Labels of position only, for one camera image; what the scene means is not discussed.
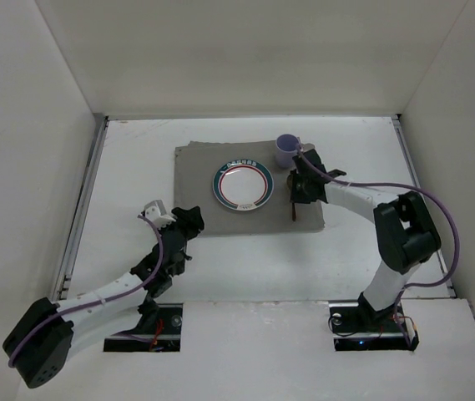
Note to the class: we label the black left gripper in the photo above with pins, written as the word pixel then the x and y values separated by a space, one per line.
pixel 183 223

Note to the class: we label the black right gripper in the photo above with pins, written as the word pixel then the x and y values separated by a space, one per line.
pixel 302 184

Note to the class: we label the brown wooden spoon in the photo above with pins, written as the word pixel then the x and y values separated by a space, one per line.
pixel 293 185

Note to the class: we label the lavender cup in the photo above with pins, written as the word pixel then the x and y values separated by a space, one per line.
pixel 286 147

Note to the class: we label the grey cloth placemat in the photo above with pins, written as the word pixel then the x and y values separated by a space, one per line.
pixel 194 168

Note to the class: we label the green rimmed white plate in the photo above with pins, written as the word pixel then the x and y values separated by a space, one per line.
pixel 243 185

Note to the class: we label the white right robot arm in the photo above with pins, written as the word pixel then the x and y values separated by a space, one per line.
pixel 406 235

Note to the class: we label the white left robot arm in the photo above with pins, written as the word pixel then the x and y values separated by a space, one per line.
pixel 50 333

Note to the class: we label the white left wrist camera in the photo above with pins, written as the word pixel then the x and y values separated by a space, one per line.
pixel 157 214

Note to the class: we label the left aluminium table rail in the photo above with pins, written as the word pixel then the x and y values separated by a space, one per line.
pixel 67 261

